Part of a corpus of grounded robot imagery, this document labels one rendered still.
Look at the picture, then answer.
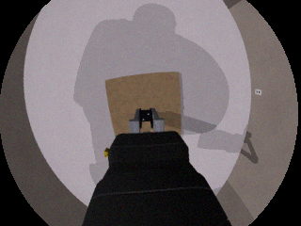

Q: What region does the brown square mat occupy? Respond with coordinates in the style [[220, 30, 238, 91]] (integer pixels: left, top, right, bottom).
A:
[[105, 72, 182, 136]]

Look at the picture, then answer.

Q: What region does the black die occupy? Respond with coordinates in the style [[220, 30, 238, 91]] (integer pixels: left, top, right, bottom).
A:
[[141, 110, 151, 121]]

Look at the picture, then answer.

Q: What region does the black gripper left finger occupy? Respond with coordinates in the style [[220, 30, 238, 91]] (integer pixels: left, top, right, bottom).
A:
[[129, 108, 142, 134]]

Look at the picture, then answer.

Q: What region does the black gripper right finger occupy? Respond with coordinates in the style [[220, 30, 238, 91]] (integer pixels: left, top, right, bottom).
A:
[[150, 108, 165, 132]]

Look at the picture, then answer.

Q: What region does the yellow die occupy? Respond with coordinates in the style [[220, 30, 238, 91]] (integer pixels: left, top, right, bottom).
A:
[[104, 148, 109, 157]]

